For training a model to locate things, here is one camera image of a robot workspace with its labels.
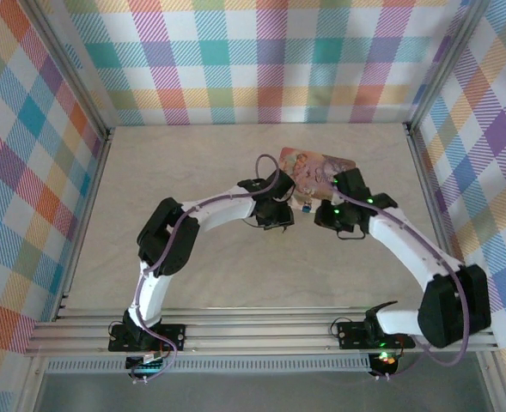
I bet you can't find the pictured pastel rectangular mat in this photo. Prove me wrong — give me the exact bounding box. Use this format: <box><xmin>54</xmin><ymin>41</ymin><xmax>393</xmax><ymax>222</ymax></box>
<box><xmin>277</xmin><ymin>147</ymin><xmax>358</xmax><ymax>214</ymax></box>

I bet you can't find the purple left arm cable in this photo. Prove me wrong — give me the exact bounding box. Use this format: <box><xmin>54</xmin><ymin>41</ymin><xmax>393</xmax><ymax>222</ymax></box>
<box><xmin>130</xmin><ymin>154</ymin><xmax>282</xmax><ymax>383</ymax></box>

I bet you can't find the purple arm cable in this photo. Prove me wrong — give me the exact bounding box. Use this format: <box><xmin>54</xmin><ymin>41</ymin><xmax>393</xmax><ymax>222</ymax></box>
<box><xmin>130</xmin><ymin>154</ymin><xmax>282</xmax><ymax>383</ymax></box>
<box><xmin>329</xmin><ymin>179</ymin><xmax>471</xmax><ymax>381</ymax></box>

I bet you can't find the aluminium side rail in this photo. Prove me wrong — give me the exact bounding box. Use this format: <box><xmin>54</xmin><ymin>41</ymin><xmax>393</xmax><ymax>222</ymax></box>
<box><xmin>53</xmin><ymin>128</ymin><xmax>115</xmax><ymax>323</ymax></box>
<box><xmin>405</xmin><ymin>122</ymin><xmax>466</xmax><ymax>276</ymax></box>

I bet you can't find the long aluminium mounting rail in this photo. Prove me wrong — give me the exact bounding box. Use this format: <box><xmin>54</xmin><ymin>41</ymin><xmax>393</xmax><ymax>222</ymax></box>
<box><xmin>23</xmin><ymin>305</ymin><xmax>499</xmax><ymax>358</ymax></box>

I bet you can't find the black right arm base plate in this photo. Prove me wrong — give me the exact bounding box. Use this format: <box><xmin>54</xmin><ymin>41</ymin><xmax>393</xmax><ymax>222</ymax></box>
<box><xmin>336</xmin><ymin>318</ymin><xmax>417</xmax><ymax>349</ymax></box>

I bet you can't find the aluminium corner post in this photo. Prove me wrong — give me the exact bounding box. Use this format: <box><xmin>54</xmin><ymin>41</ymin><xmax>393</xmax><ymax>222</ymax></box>
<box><xmin>405</xmin><ymin>0</ymin><xmax>492</xmax><ymax>134</ymax></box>
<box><xmin>27</xmin><ymin>0</ymin><xmax>116</xmax><ymax>142</ymax></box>

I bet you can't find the grey slotted cable duct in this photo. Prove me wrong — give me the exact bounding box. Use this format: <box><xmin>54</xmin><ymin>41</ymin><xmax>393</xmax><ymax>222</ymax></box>
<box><xmin>45</xmin><ymin>354</ymin><xmax>373</xmax><ymax>373</ymax></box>

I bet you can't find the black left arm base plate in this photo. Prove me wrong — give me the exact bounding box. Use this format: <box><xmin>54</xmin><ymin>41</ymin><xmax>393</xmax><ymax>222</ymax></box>
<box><xmin>108</xmin><ymin>322</ymin><xmax>187</xmax><ymax>352</ymax></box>

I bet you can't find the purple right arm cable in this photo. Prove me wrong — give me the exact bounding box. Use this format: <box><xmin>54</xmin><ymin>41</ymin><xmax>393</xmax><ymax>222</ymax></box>
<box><xmin>329</xmin><ymin>179</ymin><xmax>471</xmax><ymax>381</ymax></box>

